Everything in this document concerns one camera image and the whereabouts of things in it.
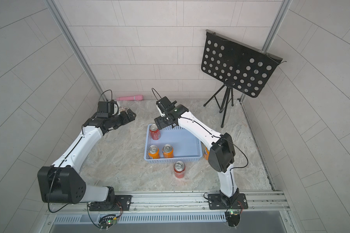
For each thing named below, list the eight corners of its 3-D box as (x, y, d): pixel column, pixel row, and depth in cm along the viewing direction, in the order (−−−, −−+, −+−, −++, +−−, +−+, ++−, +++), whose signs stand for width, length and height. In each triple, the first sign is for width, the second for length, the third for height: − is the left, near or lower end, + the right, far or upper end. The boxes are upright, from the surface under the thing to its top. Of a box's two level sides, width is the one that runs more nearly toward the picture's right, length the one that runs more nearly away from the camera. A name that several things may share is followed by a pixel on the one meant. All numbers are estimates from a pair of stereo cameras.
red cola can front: (174, 178, 81) (173, 172, 73) (174, 167, 84) (174, 160, 76) (185, 178, 81) (185, 172, 73) (184, 167, 85) (185, 160, 76)
